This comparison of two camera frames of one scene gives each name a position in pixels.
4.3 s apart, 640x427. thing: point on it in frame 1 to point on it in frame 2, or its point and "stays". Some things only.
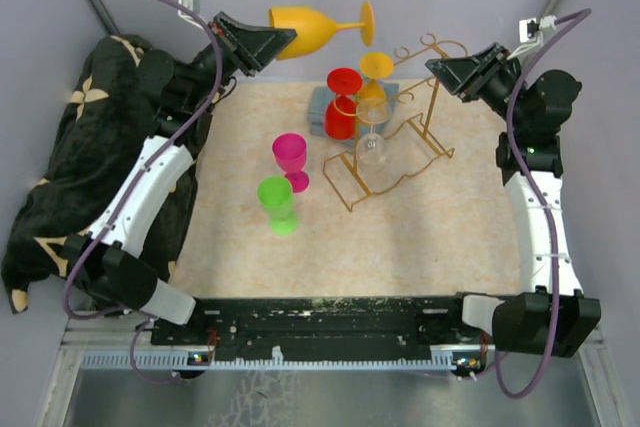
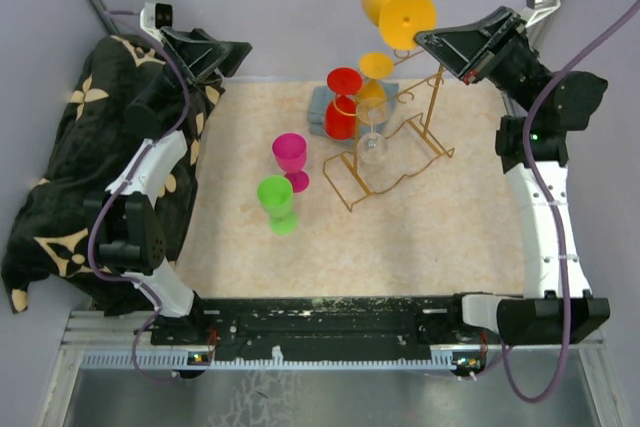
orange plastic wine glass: (373, 66) stays
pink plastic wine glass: (290, 151) stays
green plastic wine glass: (275, 193) stays
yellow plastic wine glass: (313, 28) to (399, 12)
